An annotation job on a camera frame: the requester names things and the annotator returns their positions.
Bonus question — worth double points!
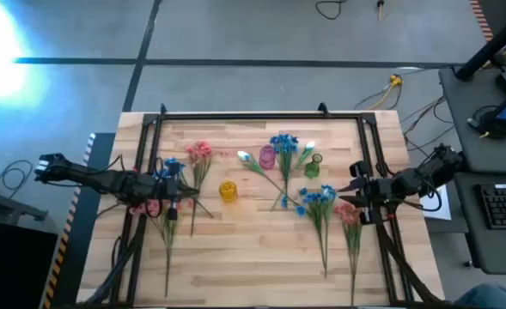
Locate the orange black hazard tape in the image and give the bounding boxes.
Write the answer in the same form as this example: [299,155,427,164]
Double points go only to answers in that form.
[469,0,494,42]

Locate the white paper sheet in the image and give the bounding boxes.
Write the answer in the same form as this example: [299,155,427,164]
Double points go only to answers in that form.
[419,188,453,221]

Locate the black metal table frame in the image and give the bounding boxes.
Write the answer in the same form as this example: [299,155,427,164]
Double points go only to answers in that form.
[80,102,447,308]

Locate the blue artificial flower bunch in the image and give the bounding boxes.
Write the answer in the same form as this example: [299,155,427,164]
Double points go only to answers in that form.
[269,133,300,201]
[153,157,215,219]
[280,184,338,267]

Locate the black floor cables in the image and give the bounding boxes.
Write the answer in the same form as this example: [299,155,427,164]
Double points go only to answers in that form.
[400,94,456,154]

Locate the black hazard-striped floor mat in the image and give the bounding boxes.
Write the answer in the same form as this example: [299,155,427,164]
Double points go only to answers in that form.
[41,131,119,309]

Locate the black computer keyboard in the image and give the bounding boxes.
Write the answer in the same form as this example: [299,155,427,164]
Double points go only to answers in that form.
[478,183,506,231]

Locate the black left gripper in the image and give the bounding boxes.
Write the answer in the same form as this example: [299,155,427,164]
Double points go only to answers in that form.
[151,161,201,221]

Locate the coiled black desk cable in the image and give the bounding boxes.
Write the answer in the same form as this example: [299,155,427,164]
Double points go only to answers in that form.
[466,105,506,141]

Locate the grey desk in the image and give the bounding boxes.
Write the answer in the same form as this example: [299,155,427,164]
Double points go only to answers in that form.
[439,66,506,173]
[454,171,506,276]

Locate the person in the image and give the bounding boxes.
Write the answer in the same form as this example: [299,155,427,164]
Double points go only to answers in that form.
[454,282,506,309]

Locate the green glass vase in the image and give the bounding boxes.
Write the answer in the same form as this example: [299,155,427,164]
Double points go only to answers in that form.
[303,153,323,179]

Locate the pink glass vase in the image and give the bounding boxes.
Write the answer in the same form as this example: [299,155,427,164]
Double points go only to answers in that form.
[259,144,277,171]

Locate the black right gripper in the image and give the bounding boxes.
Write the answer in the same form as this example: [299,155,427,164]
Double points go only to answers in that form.
[337,161,394,226]

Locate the black diagonal pole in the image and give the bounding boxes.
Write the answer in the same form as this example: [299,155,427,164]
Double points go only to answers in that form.
[454,6,506,82]

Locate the grey metal stand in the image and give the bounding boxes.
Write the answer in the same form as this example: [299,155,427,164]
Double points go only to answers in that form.
[0,171,50,224]

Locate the black cabinet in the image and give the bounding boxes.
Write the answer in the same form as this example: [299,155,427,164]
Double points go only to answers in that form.
[0,218,60,309]

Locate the yellow glass vase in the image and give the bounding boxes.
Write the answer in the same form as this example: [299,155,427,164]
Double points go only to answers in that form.
[218,180,239,203]

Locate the yellow plug with cable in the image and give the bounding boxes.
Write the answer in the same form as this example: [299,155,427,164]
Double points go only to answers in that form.
[355,73,405,111]

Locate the pink artificial flower bunch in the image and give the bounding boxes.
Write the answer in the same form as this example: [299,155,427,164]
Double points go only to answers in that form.
[128,197,196,299]
[333,202,364,306]
[183,140,229,238]

